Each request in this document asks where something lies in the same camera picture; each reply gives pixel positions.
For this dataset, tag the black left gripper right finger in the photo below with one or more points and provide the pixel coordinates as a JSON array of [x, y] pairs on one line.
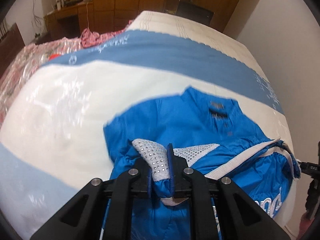
[[199, 190]]

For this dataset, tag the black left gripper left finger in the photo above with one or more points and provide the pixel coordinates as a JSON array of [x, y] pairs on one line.
[[131, 184]]

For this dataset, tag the blue padded jacket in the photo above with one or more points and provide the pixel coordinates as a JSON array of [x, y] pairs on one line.
[[214, 137]]

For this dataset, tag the blue and white striped bedsheet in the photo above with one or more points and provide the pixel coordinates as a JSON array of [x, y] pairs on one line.
[[52, 139]]

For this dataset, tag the pink crumpled cloth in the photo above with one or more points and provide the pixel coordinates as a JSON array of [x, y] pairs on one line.
[[89, 38]]

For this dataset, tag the pink floral quilt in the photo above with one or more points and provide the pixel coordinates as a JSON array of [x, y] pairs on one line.
[[26, 63]]

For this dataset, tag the wooden desk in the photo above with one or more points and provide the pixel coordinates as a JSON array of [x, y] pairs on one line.
[[70, 22]]

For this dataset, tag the dark wooden headboard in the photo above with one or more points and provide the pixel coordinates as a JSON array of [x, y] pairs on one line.
[[11, 45]]

